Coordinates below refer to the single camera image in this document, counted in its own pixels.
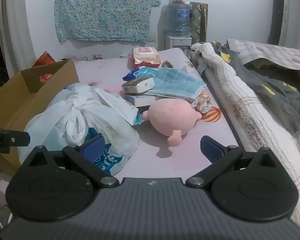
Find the red snack bag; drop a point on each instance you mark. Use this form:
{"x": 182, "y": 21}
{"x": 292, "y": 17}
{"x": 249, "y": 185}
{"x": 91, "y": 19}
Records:
{"x": 45, "y": 58}

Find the small dark green item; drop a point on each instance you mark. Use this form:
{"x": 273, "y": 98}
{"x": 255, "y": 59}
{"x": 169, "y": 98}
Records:
{"x": 168, "y": 64}

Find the pink printed bed sheet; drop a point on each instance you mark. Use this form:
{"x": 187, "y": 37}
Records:
{"x": 165, "y": 160}

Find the grey bedding yellow print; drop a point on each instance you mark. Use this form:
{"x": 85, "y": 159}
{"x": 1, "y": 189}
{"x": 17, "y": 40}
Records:
{"x": 272, "y": 85}

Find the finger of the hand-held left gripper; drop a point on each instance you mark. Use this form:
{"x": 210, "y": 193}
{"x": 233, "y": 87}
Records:
{"x": 18, "y": 138}

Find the brown cardboard box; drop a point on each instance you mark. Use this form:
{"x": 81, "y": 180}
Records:
{"x": 12, "y": 100}

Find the blue white soft pack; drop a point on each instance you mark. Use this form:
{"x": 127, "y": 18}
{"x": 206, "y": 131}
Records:
{"x": 140, "y": 73}

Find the blue water bottle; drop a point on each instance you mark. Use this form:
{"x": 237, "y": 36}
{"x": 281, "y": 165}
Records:
{"x": 179, "y": 18}

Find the checkered quilt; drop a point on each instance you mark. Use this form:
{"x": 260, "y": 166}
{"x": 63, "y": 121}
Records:
{"x": 272, "y": 52}

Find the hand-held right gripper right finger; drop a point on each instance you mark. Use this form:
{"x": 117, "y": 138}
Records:
{"x": 211, "y": 149}

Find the white book blue edge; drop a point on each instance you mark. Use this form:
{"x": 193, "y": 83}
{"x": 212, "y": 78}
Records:
{"x": 145, "y": 100}

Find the light blue towel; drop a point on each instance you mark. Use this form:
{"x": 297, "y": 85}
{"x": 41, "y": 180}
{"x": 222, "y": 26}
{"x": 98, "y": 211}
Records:
{"x": 177, "y": 82}

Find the white water dispenser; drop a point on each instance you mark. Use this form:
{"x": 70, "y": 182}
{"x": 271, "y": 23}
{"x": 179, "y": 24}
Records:
{"x": 177, "y": 43}

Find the patterned board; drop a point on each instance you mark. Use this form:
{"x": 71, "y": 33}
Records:
{"x": 198, "y": 22}

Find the pink plush toy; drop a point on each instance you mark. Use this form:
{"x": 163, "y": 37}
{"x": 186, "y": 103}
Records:
{"x": 170, "y": 117}

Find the orange snack packet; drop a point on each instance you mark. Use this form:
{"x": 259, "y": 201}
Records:
{"x": 145, "y": 56}

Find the white plastic bag blue print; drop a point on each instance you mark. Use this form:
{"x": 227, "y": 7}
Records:
{"x": 72, "y": 120}

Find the small green tan box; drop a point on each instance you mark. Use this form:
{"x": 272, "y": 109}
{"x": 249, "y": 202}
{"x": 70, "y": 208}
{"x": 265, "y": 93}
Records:
{"x": 137, "y": 85}

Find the floral cloth on wall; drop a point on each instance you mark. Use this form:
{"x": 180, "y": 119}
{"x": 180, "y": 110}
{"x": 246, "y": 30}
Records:
{"x": 102, "y": 10}

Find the white knit blanket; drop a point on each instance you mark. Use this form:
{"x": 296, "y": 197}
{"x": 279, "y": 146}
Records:
{"x": 245, "y": 110}

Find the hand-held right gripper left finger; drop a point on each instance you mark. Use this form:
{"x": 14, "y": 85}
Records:
{"x": 92, "y": 148}

